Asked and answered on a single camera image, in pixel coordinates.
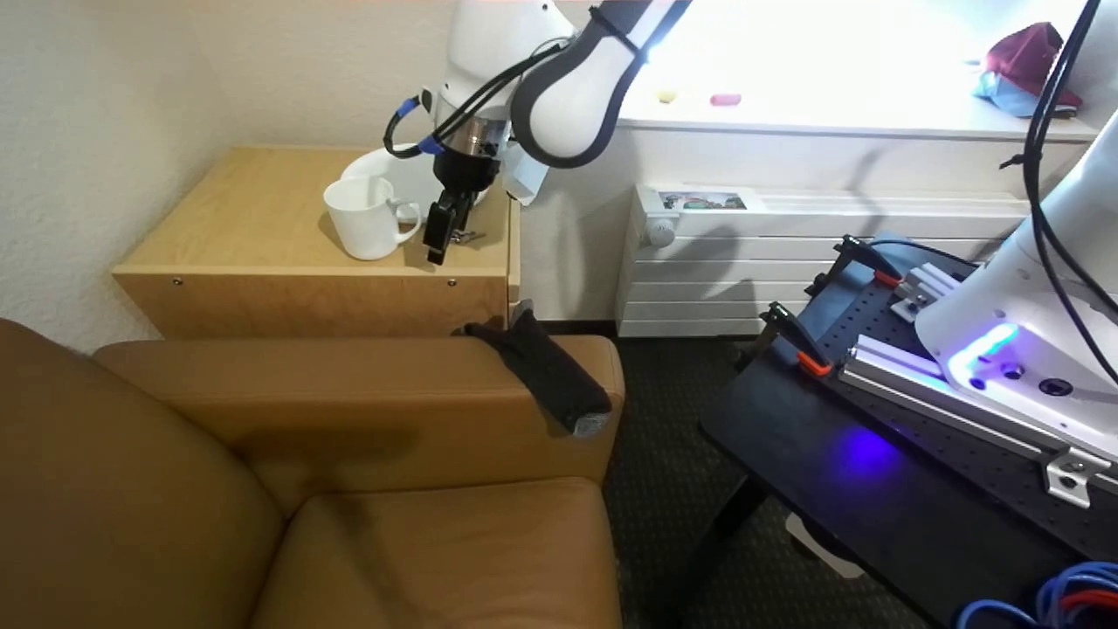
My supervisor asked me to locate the tan leather armchair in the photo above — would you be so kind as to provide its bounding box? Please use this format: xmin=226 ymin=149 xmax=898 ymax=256
xmin=0 ymin=320 xmax=622 ymax=629

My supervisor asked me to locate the maroon baseball cap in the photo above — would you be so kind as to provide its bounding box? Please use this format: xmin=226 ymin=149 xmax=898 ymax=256
xmin=973 ymin=22 xmax=1061 ymax=120

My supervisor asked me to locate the light wood nightstand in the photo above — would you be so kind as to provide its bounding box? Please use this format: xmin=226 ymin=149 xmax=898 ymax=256
xmin=110 ymin=146 xmax=519 ymax=340

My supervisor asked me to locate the dark sock on armrest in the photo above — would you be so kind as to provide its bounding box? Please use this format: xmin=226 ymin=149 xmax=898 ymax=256
xmin=468 ymin=309 xmax=611 ymax=440

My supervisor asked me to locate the blue cable coil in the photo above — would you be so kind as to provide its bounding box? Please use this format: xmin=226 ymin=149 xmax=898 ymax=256
xmin=954 ymin=560 xmax=1118 ymax=629

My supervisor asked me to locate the white wall radiator heater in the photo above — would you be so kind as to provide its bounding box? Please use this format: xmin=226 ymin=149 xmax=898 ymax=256
xmin=616 ymin=184 xmax=1022 ymax=340

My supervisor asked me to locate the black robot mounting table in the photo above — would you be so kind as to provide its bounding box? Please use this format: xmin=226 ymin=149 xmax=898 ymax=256
xmin=701 ymin=239 xmax=1118 ymax=629

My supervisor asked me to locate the white ceramic mug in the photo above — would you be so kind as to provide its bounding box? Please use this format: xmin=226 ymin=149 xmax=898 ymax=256
xmin=324 ymin=178 xmax=420 ymax=261

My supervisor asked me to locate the red screwdriver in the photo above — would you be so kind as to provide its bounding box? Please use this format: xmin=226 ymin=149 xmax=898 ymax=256
xmin=709 ymin=90 xmax=745 ymax=108

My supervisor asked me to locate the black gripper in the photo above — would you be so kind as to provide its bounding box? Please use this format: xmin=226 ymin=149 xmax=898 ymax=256
xmin=423 ymin=126 xmax=502 ymax=267

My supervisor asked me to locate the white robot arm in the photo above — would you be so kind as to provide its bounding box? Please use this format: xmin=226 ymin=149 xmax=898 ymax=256
xmin=420 ymin=0 xmax=693 ymax=261

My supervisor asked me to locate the white round plate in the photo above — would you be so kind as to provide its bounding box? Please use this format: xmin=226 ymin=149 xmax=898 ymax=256
xmin=341 ymin=149 xmax=440 ymax=224

